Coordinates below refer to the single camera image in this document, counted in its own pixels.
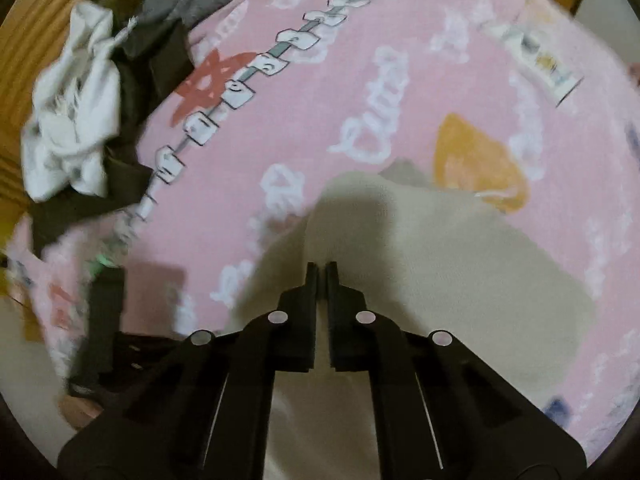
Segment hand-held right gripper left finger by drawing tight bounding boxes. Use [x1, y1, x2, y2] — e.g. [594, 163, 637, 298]
[57, 262, 320, 480]

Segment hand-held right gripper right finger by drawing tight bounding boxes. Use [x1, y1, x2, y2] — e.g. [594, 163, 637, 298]
[326, 261, 587, 480]

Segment beige hoodie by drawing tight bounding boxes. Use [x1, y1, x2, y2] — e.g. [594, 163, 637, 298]
[220, 157, 598, 480]

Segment person's left hand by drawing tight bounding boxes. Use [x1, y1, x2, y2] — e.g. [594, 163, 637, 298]
[59, 394, 107, 430]

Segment white printed garment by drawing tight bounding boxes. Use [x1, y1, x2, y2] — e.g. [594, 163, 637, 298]
[20, 0, 123, 203]

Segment pink printed blanket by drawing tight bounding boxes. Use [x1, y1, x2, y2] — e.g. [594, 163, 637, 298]
[5, 0, 640, 466]

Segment dark olive garment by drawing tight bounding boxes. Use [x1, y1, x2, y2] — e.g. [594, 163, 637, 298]
[30, 20, 196, 261]

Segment wooden headboard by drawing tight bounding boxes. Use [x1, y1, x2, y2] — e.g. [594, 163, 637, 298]
[0, 0, 131, 221]

